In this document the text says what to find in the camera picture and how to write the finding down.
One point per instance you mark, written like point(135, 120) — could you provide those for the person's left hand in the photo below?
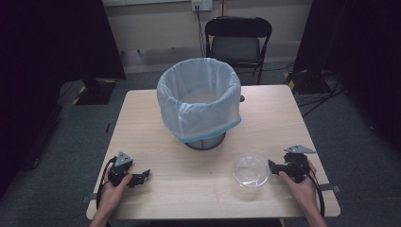
point(112, 195)

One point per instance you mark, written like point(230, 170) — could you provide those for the person's right hand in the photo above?
point(301, 190)

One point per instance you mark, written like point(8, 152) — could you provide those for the bin with blue bag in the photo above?
point(198, 104)

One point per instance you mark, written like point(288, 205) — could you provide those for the black stand base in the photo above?
point(307, 82)
point(94, 92)

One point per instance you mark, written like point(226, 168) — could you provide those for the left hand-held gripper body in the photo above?
point(122, 160)

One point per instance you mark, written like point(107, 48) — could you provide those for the white wall outlet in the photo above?
point(202, 4)

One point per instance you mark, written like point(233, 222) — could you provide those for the black folding chair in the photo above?
point(238, 44)

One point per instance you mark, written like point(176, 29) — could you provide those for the grey table bracket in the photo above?
point(88, 198)
point(332, 188)

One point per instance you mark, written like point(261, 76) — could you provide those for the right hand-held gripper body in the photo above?
point(296, 164)

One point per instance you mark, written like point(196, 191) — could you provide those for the dark curtain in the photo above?
point(356, 63)
point(47, 63)

